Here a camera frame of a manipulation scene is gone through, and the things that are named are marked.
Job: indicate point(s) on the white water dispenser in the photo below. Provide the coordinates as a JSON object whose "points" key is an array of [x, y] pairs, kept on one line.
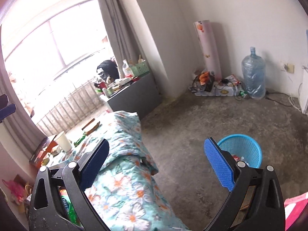
{"points": [[304, 91]]}

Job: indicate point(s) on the floral teal quilt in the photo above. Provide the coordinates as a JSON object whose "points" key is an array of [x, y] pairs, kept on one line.
{"points": [[124, 193]]}

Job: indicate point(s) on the white detergent bottle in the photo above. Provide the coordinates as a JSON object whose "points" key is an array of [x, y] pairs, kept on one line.
{"points": [[126, 69]]}

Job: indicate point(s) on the wall power socket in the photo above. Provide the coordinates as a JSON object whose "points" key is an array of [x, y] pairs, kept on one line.
{"points": [[289, 68]]}

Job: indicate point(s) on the green plastic basket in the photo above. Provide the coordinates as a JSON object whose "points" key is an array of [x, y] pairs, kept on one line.
{"points": [[140, 69]]}

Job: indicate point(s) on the black clothes pile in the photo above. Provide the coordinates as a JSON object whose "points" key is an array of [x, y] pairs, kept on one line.
{"points": [[107, 69]]}

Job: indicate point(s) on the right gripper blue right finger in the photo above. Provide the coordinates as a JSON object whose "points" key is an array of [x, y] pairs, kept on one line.
{"points": [[266, 207]]}

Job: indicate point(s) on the red thermos bottle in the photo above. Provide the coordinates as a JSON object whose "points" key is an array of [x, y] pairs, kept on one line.
{"points": [[102, 85]]}

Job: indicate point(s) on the pink rolled wallpaper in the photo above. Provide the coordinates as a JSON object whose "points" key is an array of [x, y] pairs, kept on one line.
{"points": [[209, 48]]}

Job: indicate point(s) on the orange item pile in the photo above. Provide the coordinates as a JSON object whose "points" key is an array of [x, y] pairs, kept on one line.
{"points": [[205, 79]]}

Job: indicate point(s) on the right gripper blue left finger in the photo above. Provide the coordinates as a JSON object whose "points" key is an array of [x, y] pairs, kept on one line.
{"points": [[47, 211]]}

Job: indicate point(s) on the empty blue water jug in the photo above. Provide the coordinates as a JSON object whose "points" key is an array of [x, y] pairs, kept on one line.
{"points": [[253, 70]]}

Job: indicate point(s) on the dark grey cabinet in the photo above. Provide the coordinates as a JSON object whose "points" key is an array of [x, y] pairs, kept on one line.
{"points": [[141, 97]]}

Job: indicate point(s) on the white paper cup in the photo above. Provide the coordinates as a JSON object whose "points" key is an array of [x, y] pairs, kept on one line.
{"points": [[63, 142]]}

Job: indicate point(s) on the beige curtain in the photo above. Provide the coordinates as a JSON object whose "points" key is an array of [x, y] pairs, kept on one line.
{"points": [[119, 29]]}

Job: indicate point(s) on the green snack wrapper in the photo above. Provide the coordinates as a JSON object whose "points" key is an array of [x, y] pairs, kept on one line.
{"points": [[76, 143]]}

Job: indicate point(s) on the blue plastic trash basket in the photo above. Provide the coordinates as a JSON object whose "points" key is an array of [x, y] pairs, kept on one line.
{"points": [[244, 147]]}

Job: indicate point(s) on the red cardboard box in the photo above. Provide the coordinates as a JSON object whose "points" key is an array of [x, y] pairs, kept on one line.
{"points": [[46, 145]]}

